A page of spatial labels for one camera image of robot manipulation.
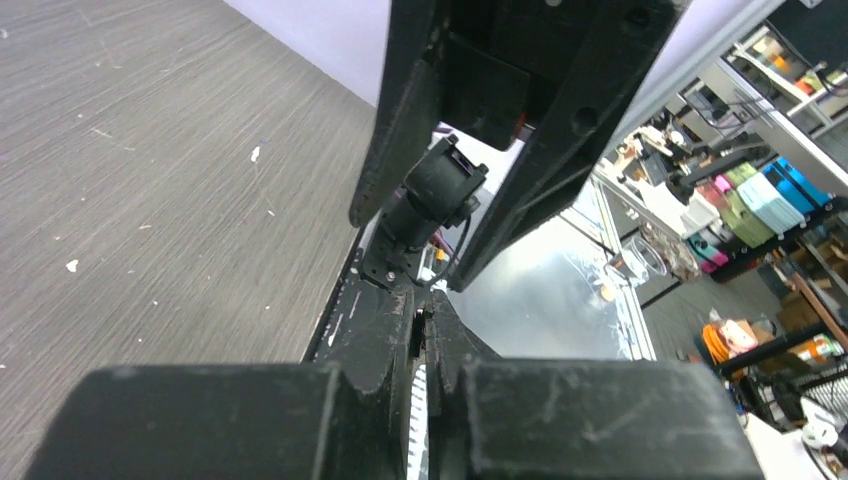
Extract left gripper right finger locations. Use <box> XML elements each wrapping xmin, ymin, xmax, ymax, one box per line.
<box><xmin>426</xmin><ymin>291</ymin><xmax>763</xmax><ymax>479</ymax></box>

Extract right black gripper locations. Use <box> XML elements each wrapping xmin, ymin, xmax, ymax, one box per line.
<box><xmin>348</xmin><ymin>1</ymin><xmax>681</xmax><ymax>292</ymax></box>

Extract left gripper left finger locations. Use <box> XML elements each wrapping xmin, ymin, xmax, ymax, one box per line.
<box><xmin>25</xmin><ymin>291</ymin><xmax>414</xmax><ymax>479</ymax></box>

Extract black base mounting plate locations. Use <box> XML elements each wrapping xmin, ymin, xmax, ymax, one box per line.
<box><xmin>302</xmin><ymin>221</ymin><xmax>426</xmax><ymax>371</ymax></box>

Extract clear plastic cup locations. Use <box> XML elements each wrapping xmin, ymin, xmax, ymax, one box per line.
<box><xmin>605</xmin><ymin>236</ymin><xmax>668</xmax><ymax>287</ymax></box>

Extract cluttered background shelf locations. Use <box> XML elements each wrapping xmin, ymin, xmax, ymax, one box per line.
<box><xmin>596</xmin><ymin>0</ymin><xmax>848</xmax><ymax>346</ymax></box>

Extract orange coiled cable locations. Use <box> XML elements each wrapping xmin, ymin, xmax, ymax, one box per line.
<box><xmin>700</xmin><ymin>321</ymin><xmax>733</xmax><ymax>367</ymax></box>

